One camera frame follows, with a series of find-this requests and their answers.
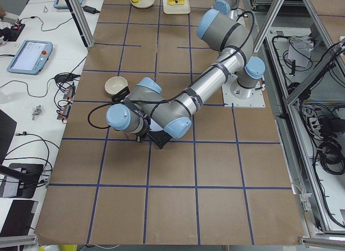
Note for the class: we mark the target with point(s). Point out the blue plate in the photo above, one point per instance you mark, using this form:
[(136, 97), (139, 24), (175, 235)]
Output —
[(155, 127)]

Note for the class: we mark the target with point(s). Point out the cream tray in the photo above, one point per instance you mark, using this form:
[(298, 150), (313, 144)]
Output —
[(171, 7)]

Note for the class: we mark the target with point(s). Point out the black dish rack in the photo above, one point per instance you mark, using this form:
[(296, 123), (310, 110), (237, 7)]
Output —
[(126, 116)]

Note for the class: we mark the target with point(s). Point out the beige shallow dish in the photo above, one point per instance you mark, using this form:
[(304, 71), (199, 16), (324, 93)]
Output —
[(143, 4)]

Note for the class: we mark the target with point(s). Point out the cream bowl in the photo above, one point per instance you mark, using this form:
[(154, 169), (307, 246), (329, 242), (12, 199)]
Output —
[(115, 84)]

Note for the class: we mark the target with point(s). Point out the black power adapter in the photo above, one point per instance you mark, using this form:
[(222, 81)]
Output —
[(90, 9)]

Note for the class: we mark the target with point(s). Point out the black monitor stand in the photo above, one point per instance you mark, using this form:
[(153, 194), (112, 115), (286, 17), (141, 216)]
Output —
[(20, 180)]

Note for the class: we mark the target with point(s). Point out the near blue teach pendant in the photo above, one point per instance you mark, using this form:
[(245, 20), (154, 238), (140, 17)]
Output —
[(31, 57)]

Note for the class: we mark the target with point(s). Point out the white paper box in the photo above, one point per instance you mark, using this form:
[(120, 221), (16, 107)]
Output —
[(300, 51)]

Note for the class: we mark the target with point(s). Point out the aluminium frame post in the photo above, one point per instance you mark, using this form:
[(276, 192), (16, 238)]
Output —
[(81, 22)]

